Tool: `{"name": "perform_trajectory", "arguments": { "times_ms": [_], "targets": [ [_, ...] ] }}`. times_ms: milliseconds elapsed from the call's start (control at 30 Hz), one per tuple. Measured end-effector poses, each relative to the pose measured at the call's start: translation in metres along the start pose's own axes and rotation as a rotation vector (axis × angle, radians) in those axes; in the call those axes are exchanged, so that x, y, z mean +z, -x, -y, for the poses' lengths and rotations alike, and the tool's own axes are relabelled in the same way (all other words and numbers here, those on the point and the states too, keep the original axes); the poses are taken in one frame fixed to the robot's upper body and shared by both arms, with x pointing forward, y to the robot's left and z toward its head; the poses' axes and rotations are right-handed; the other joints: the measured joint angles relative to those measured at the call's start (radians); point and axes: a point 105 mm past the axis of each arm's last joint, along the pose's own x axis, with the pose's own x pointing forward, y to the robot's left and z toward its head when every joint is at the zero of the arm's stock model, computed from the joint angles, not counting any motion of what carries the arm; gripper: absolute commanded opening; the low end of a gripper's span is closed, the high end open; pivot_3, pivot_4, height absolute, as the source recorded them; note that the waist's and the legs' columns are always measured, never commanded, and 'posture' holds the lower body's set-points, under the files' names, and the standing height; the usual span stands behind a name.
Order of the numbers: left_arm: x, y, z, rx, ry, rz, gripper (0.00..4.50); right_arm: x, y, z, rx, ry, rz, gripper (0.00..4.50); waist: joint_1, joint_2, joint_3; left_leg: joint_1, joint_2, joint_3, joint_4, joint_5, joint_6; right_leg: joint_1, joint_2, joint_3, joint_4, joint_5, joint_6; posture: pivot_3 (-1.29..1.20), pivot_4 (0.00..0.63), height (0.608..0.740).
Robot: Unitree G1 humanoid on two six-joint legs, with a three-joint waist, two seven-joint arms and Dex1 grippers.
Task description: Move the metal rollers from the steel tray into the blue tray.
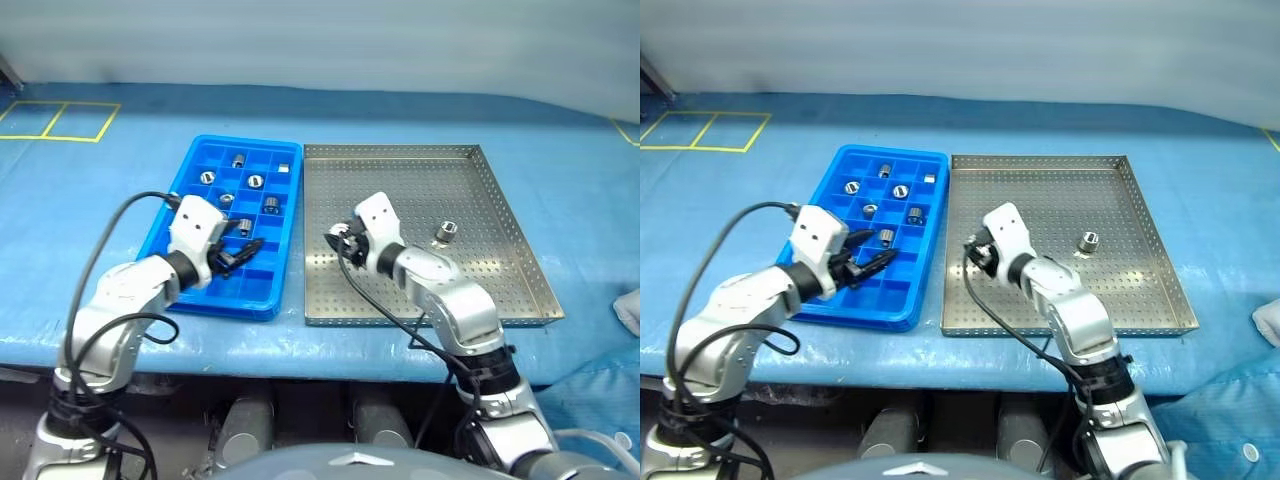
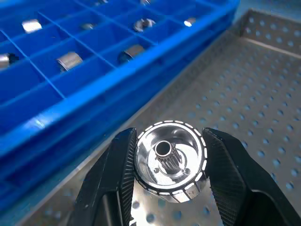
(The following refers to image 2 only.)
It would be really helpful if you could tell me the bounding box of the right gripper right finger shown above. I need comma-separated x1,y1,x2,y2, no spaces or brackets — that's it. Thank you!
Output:
202,127,301,226

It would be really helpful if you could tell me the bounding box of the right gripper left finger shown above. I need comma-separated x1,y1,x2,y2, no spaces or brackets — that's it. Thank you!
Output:
68,127,138,226

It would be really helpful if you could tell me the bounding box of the blue compartment tray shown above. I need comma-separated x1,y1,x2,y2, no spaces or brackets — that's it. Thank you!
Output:
0,0,241,212

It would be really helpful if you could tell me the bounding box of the perforated metal tray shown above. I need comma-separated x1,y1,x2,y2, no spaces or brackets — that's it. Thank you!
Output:
14,8,301,226

